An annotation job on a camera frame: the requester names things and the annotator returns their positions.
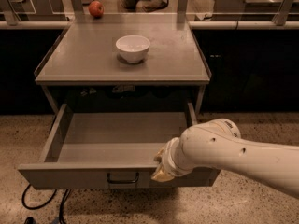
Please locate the far left metal post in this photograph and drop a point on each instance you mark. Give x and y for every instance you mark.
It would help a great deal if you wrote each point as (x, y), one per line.
(9, 13)

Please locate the white ceramic bowl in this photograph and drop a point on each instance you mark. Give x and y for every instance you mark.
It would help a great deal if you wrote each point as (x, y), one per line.
(133, 48)

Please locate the grey drawer cabinet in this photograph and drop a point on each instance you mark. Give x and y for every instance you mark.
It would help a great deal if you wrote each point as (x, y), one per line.
(87, 54)

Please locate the red apple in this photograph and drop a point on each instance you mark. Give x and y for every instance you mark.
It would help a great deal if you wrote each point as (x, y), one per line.
(96, 9)

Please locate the grey top drawer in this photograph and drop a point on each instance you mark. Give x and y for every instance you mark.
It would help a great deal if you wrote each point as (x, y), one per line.
(110, 151)

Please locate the white horizontal rail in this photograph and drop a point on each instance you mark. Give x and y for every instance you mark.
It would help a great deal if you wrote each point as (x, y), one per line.
(194, 25)

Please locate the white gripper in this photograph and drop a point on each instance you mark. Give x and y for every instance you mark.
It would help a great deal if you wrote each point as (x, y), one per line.
(167, 160)

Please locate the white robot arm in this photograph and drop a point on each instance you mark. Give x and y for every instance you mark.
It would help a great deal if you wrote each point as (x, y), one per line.
(218, 144)

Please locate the far right metal post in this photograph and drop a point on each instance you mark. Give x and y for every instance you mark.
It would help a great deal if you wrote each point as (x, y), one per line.
(281, 16)

